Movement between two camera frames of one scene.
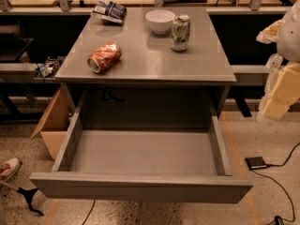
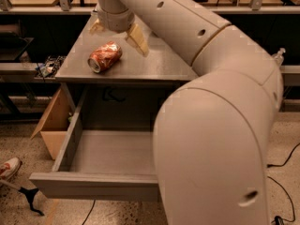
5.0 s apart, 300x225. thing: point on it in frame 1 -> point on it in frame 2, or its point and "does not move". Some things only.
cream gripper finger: (286, 92) -> (122, 22)
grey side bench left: (21, 72) does not move
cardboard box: (54, 125) does not move
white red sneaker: (8, 169) does not move
